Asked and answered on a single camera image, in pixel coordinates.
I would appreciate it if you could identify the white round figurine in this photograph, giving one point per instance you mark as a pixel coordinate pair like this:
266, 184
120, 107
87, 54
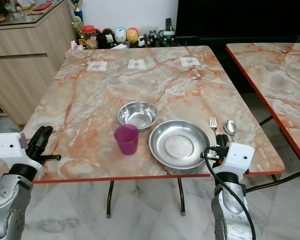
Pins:
120, 35

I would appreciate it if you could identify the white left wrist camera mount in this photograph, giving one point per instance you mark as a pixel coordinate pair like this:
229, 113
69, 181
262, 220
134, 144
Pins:
7, 146

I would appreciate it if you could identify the orange yellow round figurine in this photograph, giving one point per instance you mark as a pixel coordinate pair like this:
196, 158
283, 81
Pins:
132, 35

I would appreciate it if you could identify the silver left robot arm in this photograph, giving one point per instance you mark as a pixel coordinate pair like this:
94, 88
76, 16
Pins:
11, 205

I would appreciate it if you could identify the black mouse plush toy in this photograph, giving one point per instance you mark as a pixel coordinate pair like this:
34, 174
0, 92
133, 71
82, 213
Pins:
108, 38

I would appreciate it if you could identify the steel spoon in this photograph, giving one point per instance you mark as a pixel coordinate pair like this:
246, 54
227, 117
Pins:
230, 127

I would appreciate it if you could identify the red lid glass jar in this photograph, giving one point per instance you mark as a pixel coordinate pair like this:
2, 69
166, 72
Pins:
88, 37

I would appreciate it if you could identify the purple plastic cup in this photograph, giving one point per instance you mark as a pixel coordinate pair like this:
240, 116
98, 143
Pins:
126, 141

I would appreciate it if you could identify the white paper marker tag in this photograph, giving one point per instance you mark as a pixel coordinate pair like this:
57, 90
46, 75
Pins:
189, 62
97, 66
137, 63

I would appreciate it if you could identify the black television screen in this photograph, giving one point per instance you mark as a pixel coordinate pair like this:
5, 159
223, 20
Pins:
242, 19

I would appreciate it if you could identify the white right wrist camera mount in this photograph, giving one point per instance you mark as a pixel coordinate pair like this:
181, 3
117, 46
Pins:
239, 157

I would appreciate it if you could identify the red flat box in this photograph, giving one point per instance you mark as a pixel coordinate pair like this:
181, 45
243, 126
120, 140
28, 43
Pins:
42, 6

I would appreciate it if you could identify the small panda figurine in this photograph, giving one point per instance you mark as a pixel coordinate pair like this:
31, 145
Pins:
141, 41

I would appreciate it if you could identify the light wood cabinet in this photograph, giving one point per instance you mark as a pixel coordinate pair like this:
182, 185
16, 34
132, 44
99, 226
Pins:
27, 65

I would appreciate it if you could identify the marble pattern folding table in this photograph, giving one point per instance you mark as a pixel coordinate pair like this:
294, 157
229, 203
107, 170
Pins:
90, 110
277, 80

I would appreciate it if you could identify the black remote control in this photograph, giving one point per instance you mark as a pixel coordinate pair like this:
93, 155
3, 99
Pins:
168, 23

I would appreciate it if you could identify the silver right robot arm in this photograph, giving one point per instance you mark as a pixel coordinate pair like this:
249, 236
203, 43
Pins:
235, 210

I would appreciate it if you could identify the steel fork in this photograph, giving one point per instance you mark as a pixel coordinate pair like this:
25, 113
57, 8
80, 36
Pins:
213, 123

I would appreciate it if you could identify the large steel plate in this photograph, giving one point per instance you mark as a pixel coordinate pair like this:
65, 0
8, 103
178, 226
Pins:
180, 145

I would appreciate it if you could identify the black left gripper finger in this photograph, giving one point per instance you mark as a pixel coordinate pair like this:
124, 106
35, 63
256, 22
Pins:
30, 137
45, 136

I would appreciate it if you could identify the gold trophy with blue stem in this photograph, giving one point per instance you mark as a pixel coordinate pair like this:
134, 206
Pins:
77, 11

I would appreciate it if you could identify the small steel bowl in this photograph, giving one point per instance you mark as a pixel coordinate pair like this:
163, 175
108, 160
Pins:
138, 115

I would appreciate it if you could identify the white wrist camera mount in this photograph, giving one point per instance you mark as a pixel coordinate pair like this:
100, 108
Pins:
239, 157
7, 146

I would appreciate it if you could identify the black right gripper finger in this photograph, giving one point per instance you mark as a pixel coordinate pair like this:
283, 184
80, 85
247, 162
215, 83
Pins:
218, 140
225, 139

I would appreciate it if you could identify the dark green mug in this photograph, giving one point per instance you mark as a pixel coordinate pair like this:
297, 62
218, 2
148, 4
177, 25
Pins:
167, 37

